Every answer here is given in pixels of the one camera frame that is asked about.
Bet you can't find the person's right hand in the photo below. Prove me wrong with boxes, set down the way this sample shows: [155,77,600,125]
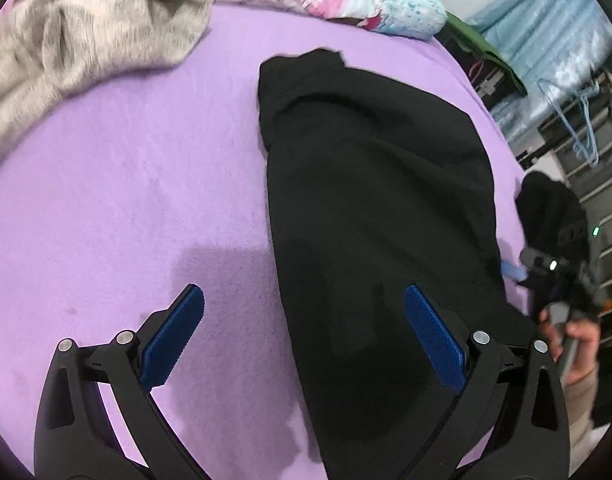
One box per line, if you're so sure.
[538,307,601,386]

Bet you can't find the grey fleece garment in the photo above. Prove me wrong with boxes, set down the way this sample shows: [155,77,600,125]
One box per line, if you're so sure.
[0,0,213,161]

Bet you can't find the blue clothes hangers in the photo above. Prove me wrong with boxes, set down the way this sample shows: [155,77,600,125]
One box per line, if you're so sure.
[538,77,601,166]

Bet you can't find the person's right forearm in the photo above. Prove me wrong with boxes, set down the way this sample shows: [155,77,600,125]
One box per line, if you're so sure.
[560,360,604,456]

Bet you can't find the purple bed sheet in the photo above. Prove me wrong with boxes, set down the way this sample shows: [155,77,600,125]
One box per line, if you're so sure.
[0,0,536,480]

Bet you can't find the light blue curtain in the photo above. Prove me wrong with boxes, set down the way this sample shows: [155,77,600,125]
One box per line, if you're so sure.
[466,0,612,126]

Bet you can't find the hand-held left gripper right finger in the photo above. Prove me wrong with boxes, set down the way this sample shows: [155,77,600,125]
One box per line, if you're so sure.
[403,284,571,480]

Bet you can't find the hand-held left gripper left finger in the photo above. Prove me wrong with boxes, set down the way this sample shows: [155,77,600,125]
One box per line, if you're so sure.
[33,282,207,480]

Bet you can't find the metal window railing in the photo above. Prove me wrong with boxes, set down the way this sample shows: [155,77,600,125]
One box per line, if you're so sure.
[516,70,612,346]

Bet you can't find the black jacket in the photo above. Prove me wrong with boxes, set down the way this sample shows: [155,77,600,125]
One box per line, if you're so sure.
[257,47,591,480]

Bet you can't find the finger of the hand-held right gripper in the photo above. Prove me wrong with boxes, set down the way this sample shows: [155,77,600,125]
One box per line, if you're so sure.
[500,247,566,283]

